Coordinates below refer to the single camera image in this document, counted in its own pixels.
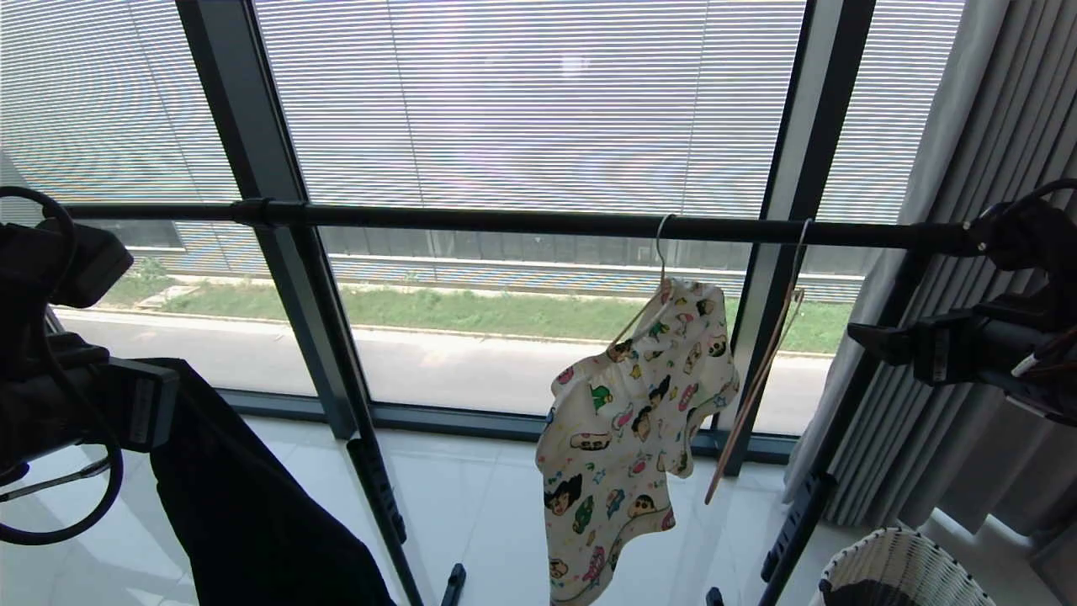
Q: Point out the white laundry basket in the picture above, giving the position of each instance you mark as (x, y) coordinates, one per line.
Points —
(909, 560)

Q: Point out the window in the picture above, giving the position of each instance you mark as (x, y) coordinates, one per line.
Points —
(236, 126)

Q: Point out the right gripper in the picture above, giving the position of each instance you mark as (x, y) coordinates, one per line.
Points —
(984, 349)

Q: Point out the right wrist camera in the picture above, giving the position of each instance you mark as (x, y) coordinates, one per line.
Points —
(1026, 236)

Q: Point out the black garment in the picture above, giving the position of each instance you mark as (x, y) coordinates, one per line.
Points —
(252, 522)

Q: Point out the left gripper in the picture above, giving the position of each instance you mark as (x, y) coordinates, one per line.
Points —
(84, 404)

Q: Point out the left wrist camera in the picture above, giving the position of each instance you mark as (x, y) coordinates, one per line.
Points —
(76, 261)

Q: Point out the black clothes rack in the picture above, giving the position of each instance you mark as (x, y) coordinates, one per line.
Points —
(505, 220)

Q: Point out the pink clothes hanger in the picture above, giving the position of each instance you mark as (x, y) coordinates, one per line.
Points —
(761, 379)
(659, 248)

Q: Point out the cream printed garment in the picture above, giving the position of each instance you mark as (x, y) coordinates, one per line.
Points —
(623, 438)

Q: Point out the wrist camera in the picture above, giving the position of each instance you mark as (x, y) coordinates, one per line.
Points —
(76, 261)
(1026, 236)

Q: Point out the beige curtain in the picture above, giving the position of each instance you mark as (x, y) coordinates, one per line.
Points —
(968, 471)

